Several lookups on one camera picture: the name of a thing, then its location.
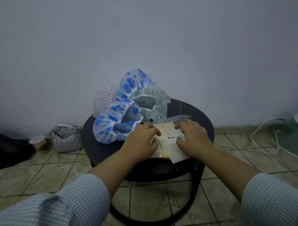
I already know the person's left forearm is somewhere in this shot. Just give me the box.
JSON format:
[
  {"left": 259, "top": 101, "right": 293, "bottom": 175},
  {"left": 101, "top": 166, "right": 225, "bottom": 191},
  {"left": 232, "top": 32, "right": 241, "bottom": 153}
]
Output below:
[{"left": 0, "top": 149, "right": 140, "bottom": 226}]

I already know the pink print shower cap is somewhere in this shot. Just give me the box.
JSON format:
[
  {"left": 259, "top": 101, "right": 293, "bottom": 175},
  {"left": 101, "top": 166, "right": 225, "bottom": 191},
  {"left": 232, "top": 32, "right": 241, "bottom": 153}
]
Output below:
[{"left": 93, "top": 85, "right": 118, "bottom": 117}]

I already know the pale green appliance base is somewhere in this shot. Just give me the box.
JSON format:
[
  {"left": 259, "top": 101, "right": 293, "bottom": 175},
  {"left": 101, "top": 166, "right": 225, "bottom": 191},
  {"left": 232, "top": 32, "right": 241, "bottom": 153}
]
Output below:
[{"left": 278, "top": 114, "right": 298, "bottom": 161}]

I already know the person's left hand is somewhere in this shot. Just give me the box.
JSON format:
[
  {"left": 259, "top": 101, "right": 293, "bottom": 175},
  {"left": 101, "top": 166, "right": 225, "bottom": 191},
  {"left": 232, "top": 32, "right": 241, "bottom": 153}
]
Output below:
[{"left": 119, "top": 123, "right": 162, "bottom": 165}]

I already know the silver quilted handbag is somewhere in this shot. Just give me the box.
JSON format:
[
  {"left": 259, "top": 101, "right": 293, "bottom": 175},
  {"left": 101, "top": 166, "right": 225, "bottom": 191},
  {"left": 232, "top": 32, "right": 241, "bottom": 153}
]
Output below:
[{"left": 49, "top": 124, "right": 83, "bottom": 153}]

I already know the ribbon spool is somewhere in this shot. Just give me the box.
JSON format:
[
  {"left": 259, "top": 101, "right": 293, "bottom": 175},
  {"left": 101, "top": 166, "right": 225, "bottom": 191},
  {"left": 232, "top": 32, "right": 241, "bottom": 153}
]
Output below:
[{"left": 28, "top": 135, "right": 49, "bottom": 151}]

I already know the black bag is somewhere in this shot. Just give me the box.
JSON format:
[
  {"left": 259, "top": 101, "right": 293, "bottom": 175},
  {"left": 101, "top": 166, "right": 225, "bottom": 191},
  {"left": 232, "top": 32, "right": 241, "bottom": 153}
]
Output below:
[{"left": 0, "top": 133, "right": 37, "bottom": 170}]

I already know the blue flower shower cap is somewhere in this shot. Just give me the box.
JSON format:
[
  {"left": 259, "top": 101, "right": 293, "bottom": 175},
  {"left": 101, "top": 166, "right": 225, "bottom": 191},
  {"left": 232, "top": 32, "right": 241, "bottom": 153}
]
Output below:
[
  {"left": 93, "top": 100, "right": 144, "bottom": 144},
  {"left": 115, "top": 69, "right": 155, "bottom": 103}
]

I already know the green print shower cap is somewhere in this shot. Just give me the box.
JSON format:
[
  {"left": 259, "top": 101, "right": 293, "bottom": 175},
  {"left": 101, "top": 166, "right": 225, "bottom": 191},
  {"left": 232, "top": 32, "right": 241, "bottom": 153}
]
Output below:
[{"left": 129, "top": 85, "right": 172, "bottom": 124}]

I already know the blue cap clear packet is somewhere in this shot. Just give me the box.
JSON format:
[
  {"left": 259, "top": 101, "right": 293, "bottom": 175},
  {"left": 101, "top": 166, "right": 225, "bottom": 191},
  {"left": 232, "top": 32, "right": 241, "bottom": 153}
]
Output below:
[{"left": 166, "top": 115, "right": 192, "bottom": 124}]

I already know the person's right hand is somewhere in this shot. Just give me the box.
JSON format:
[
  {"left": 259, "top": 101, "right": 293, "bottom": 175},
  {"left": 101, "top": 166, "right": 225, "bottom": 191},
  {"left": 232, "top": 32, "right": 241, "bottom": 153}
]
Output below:
[{"left": 174, "top": 119, "right": 216, "bottom": 161}]

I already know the white cable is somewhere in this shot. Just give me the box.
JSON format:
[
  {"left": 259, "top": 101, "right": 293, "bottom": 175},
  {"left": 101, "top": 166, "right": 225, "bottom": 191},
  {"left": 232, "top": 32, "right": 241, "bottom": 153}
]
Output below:
[{"left": 249, "top": 117, "right": 287, "bottom": 155}]

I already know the cream packet with barcode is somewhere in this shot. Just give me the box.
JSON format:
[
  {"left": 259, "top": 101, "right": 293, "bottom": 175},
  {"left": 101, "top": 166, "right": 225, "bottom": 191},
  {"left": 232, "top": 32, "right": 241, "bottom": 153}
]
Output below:
[{"left": 153, "top": 123, "right": 191, "bottom": 164}]

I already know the black round side table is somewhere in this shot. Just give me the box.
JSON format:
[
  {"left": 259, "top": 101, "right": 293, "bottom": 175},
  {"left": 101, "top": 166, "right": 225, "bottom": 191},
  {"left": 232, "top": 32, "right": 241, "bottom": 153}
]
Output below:
[{"left": 81, "top": 97, "right": 215, "bottom": 226}]

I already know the person's right forearm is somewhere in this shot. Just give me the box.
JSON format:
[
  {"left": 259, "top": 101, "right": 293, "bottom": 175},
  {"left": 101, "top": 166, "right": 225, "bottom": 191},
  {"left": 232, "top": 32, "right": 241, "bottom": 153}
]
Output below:
[{"left": 200, "top": 147, "right": 298, "bottom": 226}]

